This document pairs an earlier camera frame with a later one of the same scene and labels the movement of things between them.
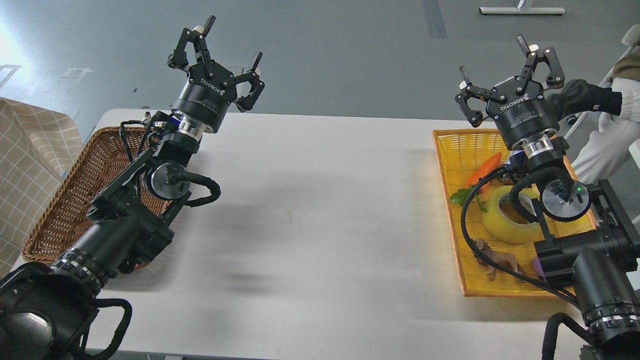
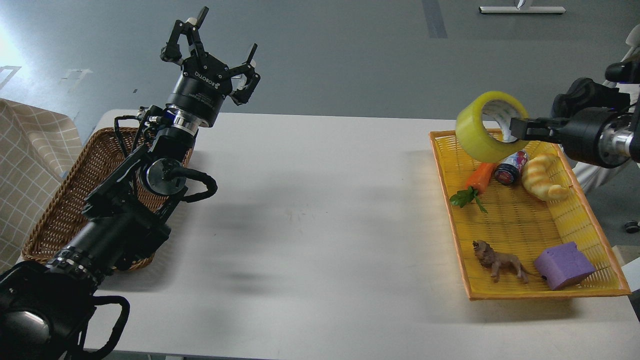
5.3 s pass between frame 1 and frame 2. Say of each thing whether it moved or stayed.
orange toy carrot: stayed
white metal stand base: stayed
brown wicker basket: stayed
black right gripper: moved
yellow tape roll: moved
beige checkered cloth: stayed
